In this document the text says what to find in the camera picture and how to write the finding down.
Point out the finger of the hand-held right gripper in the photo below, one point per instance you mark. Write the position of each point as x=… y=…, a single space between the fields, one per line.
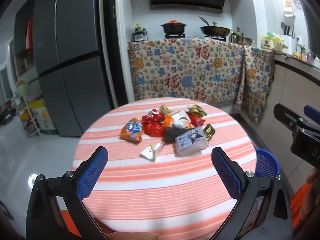
x=285 y=118
x=313 y=113

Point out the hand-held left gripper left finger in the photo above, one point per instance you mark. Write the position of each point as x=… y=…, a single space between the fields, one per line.
x=92 y=173

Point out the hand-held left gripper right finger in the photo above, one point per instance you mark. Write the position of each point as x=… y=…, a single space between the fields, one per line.
x=227 y=173

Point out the blue plastic mesh basket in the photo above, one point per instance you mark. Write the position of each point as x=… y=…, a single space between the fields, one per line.
x=266 y=162

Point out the gold foil wrapper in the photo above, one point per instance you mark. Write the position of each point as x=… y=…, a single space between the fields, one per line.
x=209 y=132

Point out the clear cartoon print plastic box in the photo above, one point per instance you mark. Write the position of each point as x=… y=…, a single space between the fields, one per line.
x=191 y=140

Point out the orange snack packet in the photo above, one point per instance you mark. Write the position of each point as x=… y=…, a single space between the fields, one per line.
x=131 y=131

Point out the red snack wrapper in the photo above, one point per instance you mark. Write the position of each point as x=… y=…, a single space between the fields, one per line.
x=196 y=120

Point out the white paper wrapper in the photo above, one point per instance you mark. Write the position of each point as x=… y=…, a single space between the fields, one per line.
x=152 y=151

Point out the black foam net sleeve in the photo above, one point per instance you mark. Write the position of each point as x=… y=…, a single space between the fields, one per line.
x=173 y=135

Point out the silver white wrapper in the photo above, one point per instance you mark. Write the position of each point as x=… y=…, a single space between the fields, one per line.
x=178 y=124

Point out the pale green snack packet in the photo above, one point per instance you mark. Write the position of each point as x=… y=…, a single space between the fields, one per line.
x=197 y=110

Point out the white red label wrapper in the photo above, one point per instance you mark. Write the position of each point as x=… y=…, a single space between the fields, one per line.
x=181 y=117

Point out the small orange wrapper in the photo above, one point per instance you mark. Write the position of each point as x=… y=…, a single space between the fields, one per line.
x=168 y=122

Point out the red plastic bag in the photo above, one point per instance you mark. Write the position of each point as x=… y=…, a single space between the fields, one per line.
x=153 y=125

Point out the yellow brown snack wrapper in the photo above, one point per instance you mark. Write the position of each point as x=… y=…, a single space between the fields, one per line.
x=166 y=109

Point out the person's right hand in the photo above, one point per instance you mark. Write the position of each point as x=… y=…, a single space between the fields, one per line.
x=315 y=180

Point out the white kitchen cabinet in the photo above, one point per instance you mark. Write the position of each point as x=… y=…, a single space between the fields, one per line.
x=287 y=85

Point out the narrow floral printed cloth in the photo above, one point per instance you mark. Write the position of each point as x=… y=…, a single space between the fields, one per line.
x=257 y=80

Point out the striped round table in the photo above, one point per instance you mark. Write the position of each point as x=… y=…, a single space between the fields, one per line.
x=155 y=187

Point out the white knife block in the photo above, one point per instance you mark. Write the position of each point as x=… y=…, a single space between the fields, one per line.
x=288 y=40

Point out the yellow green kitchen appliance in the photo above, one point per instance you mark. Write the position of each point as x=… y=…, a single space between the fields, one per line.
x=271 y=42

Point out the steel cooking pot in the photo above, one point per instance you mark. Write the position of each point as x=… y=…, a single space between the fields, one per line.
x=245 y=39

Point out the storage rack with goods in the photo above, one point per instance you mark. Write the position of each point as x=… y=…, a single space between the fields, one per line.
x=32 y=107

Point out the grey refrigerator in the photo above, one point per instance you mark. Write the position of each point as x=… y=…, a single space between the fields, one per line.
x=72 y=67

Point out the black wok with lid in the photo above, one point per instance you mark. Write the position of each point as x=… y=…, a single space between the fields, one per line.
x=215 y=30

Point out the black gas stove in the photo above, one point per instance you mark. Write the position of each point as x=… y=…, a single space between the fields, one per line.
x=175 y=35

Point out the black clay pot orange lid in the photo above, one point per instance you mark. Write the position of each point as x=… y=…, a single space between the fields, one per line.
x=173 y=27

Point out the seasoning bottle rack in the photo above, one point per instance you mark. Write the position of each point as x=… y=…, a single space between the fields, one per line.
x=139 y=33

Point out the hanging wall decoration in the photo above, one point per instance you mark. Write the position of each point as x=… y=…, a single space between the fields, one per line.
x=288 y=3

